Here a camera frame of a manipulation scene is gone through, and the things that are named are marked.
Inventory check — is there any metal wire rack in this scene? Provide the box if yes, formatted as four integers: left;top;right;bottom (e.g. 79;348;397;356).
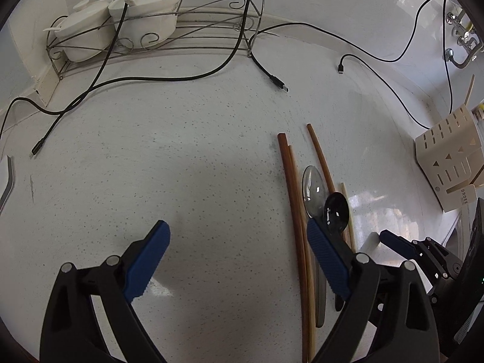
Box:
46;0;265;80

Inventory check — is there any black charging cable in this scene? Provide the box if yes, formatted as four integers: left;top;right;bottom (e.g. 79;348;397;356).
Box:
29;0;267;158
338;0;454;129
247;0;443;93
0;0;129;135

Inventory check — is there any dark brown chopstick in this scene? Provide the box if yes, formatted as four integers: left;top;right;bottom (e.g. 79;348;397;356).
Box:
277;132;309;363
288;145;317;363
306;123;356;252

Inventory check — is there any light wooden chopstick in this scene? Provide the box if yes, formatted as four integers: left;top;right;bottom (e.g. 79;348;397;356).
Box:
464;75;476;106
339;182;358;253

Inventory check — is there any silver metal spoon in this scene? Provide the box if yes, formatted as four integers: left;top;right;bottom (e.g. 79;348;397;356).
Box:
302;165;328;329

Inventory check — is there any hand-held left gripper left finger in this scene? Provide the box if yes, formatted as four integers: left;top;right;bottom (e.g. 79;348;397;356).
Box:
40;220;171;363

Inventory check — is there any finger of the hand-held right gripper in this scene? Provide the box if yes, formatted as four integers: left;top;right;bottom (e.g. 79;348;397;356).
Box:
379;230;463;280

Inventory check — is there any black plastic spoon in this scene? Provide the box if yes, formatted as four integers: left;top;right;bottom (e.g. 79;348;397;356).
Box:
324;193;349;311

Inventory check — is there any white lidded ceramic pot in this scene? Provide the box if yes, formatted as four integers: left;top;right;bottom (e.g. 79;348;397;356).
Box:
109;0;183;48
43;0;118;62

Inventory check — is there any beige plastic utensil holder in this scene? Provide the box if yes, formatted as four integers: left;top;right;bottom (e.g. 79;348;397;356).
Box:
415;106;484;213

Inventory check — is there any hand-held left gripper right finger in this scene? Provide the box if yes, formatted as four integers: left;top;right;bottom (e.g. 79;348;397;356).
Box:
306;220;441;363

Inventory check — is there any short corrugated steel hose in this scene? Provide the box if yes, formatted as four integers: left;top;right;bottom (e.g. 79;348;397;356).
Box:
446;43;484;70

